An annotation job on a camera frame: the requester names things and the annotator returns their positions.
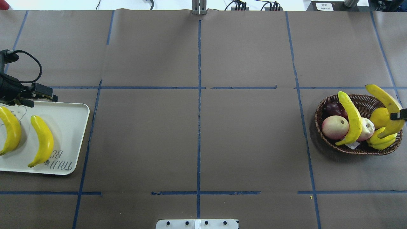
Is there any white mounting plate with bolts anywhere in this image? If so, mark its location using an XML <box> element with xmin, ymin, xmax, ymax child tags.
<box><xmin>155</xmin><ymin>219</ymin><xmax>240</xmax><ymax>229</ymax></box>

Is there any dark red apple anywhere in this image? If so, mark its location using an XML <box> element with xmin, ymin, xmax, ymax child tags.
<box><xmin>322</xmin><ymin>102</ymin><xmax>348</xmax><ymax>120</ymax></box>

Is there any aluminium frame post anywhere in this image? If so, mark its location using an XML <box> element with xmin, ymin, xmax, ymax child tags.
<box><xmin>191</xmin><ymin>0</ymin><xmax>207</xmax><ymax>15</ymax></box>

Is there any left black camera cable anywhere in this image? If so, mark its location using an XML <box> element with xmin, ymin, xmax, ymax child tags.
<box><xmin>6</xmin><ymin>50</ymin><xmax>43</xmax><ymax>84</ymax></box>

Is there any yellow banana with spots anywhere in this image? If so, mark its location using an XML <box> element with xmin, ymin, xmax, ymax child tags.
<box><xmin>365</xmin><ymin>84</ymin><xmax>405</xmax><ymax>139</ymax></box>

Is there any black device with label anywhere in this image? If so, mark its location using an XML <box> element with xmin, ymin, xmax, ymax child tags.
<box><xmin>306</xmin><ymin>1</ymin><xmax>370</xmax><ymax>12</ymax></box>

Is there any pink white peach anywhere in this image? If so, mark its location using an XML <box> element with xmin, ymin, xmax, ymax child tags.
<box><xmin>321</xmin><ymin>115</ymin><xmax>349</xmax><ymax>140</ymax></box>

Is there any brown wicker basket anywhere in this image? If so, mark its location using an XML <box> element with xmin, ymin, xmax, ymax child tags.
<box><xmin>311</xmin><ymin>94</ymin><xmax>403</xmax><ymax>156</ymax></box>

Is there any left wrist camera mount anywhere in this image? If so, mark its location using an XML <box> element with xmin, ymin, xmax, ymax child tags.
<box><xmin>0</xmin><ymin>49</ymin><xmax>19</xmax><ymax>65</ymax></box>

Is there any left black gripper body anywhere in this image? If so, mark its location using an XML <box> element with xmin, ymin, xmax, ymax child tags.
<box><xmin>0</xmin><ymin>73</ymin><xmax>31</xmax><ymax>106</ymax></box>

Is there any greenish yellow banana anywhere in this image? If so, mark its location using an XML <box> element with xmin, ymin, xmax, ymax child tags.
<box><xmin>335</xmin><ymin>91</ymin><xmax>362</xmax><ymax>145</ymax></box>

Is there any cream bear print tray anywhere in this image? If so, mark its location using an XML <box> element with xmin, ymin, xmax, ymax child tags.
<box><xmin>0</xmin><ymin>101</ymin><xmax>90</xmax><ymax>175</ymax></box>

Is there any yellow starfruit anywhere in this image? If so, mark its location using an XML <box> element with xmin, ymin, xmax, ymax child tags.
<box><xmin>366</xmin><ymin>127</ymin><xmax>398</xmax><ymax>150</ymax></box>

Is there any pale apple with stem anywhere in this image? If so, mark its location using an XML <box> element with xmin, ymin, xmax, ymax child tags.
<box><xmin>356</xmin><ymin>117</ymin><xmax>375</xmax><ymax>142</ymax></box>

